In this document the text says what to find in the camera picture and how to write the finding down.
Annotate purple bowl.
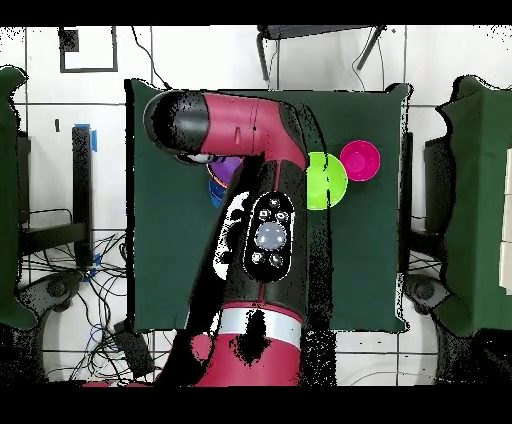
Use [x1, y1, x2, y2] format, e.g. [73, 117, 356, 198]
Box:
[207, 156, 244, 187]

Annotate light green bowl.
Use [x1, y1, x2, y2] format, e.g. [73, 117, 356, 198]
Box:
[306, 151, 348, 212]

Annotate red-pink bowl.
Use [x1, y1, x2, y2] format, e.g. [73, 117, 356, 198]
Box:
[338, 139, 382, 183]

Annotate dark blue bowl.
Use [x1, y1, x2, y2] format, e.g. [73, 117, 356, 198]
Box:
[207, 179, 228, 210]

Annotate dark green tablecloth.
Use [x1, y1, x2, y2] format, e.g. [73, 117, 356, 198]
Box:
[125, 77, 411, 333]

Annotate black power brick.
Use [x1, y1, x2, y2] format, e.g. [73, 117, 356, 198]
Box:
[112, 319, 156, 380]

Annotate green cloth side table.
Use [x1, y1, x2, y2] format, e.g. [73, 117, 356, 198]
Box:
[0, 65, 39, 331]
[433, 75, 512, 337]

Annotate white boxes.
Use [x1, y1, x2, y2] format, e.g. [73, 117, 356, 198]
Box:
[498, 147, 512, 290]

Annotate tangle of cables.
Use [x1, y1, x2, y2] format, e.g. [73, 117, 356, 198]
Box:
[17, 231, 177, 385]

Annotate black camera tripod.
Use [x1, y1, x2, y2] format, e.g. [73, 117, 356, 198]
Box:
[255, 25, 387, 83]

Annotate thin black floor cable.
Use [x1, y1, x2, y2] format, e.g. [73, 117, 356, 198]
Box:
[130, 25, 173, 91]

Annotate black square frame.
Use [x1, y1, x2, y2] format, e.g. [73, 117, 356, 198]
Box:
[58, 25, 120, 74]

